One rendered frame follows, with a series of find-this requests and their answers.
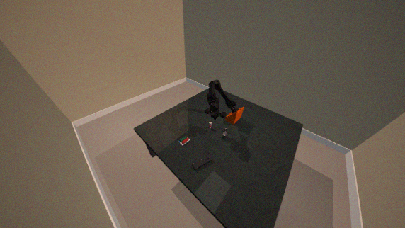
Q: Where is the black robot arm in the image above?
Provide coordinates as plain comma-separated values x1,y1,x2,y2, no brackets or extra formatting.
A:
207,80,238,118

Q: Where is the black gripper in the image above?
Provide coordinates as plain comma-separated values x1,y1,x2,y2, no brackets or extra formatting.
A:
205,107,226,118

